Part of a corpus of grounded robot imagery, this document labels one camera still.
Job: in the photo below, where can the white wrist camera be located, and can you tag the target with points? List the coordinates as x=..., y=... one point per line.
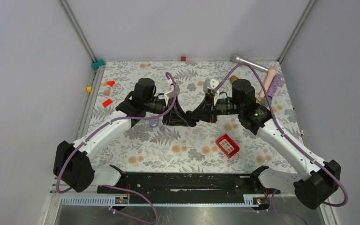
x=209, y=86
x=169, y=93

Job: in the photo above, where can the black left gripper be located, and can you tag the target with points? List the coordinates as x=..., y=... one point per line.
x=176, y=117

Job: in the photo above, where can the lavender oval case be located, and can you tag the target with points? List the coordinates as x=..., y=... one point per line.
x=154, y=122

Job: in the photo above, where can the floral table mat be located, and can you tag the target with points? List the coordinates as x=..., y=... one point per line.
x=179, y=149

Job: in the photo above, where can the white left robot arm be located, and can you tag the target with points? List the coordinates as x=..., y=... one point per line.
x=72, y=165

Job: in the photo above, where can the teal arch block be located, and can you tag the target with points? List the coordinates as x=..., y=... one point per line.
x=97, y=64

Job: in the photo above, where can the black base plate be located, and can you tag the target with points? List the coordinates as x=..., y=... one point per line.
x=193, y=188

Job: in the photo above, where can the aluminium frame post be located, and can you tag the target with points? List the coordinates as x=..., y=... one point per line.
x=309, y=7
x=78, y=30

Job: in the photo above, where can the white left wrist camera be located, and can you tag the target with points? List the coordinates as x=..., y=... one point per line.
x=169, y=93

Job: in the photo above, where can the aluminium frame post left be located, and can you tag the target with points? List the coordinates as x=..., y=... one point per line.
x=78, y=30

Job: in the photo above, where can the gold microphone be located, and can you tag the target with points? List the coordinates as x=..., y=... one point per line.
x=233, y=78

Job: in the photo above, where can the aluminium frame post right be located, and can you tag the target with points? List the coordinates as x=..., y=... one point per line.
x=309, y=7

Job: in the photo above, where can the red rectangular block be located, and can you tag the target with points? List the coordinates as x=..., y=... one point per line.
x=107, y=103

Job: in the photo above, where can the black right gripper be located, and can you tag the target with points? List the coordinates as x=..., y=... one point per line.
x=207, y=111

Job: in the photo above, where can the yellow cube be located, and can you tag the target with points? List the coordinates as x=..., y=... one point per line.
x=89, y=89

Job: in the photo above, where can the silver microphone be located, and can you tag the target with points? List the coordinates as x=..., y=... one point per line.
x=239, y=59

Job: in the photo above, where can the pink microphone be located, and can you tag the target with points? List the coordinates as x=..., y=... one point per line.
x=271, y=73

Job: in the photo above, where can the red parts bin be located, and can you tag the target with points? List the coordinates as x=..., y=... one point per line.
x=227, y=145

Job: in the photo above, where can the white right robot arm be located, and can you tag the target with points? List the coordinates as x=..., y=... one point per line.
x=315, y=178

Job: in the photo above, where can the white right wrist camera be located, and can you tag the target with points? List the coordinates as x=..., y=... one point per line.
x=209, y=86

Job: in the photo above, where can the purple glitter microphone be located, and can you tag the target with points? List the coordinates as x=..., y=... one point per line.
x=271, y=91

